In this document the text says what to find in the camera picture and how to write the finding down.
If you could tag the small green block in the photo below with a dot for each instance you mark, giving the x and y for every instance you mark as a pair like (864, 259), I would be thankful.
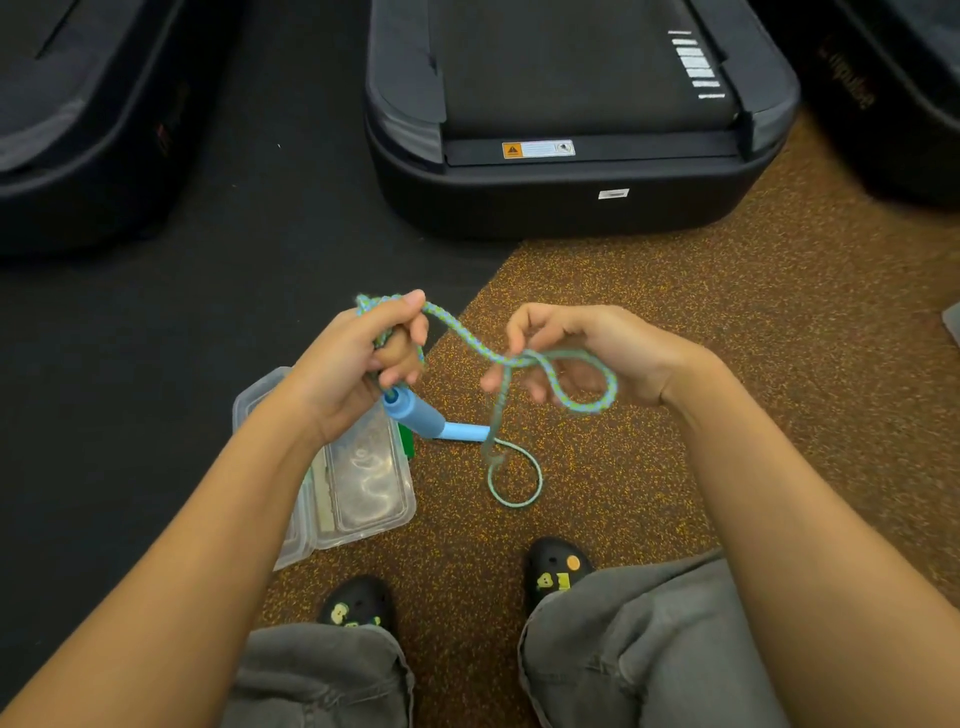
(406, 444)

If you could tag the small white sticker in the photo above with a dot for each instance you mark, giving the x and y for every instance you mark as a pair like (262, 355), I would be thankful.
(613, 194)

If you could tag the person's left forearm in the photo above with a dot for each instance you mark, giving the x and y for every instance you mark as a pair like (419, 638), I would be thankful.
(187, 585)

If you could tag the person's right hand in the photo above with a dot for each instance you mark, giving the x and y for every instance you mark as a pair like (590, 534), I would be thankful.
(622, 352)

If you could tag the yellow white warning sticker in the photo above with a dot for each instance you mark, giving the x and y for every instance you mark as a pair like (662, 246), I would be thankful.
(538, 149)

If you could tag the person's left thumb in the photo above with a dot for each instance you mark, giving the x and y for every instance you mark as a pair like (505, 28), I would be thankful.
(397, 313)

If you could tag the person's right fingers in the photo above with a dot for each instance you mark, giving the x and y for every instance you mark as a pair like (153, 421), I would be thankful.
(529, 330)

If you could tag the clear plastic box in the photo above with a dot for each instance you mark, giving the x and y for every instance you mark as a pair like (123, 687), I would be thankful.
(371, 480)

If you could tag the person's right forearm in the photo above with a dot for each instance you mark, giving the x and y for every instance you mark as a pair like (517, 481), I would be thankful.
(787, 540)

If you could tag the black treadmill with warning label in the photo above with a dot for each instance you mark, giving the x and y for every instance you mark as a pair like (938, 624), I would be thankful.
(570, 75)

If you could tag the black clog with charms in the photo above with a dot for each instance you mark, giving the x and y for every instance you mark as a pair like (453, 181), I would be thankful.
(555, 570)
(358, 600)

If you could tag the person's left hand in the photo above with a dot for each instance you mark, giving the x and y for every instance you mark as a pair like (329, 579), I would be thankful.
(337, 364)

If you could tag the grey trousers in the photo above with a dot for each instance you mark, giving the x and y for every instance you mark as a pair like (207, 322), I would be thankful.
(637, 652)

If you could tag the grey flat object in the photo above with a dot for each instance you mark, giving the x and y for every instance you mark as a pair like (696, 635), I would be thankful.
(952, 324)

